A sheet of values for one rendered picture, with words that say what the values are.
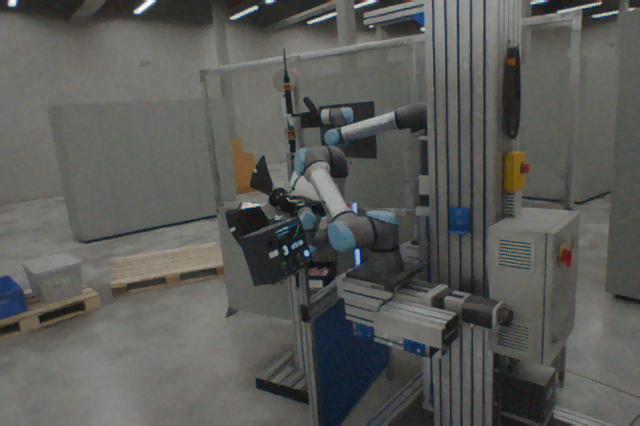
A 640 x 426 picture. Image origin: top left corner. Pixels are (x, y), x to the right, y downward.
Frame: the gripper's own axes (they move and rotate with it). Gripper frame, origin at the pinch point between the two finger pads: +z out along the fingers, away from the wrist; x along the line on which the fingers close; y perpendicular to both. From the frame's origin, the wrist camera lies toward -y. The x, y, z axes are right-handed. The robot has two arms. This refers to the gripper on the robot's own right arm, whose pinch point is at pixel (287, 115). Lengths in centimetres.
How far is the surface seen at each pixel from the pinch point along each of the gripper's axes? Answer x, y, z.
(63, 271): 60, 123, 266
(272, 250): -86, 47, -28
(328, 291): -43, 79, -32
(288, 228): -73, 42, -29
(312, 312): -58, 83, -30
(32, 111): 651, -61, 1015
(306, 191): 30, 46, 6
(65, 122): 270, -15, 469
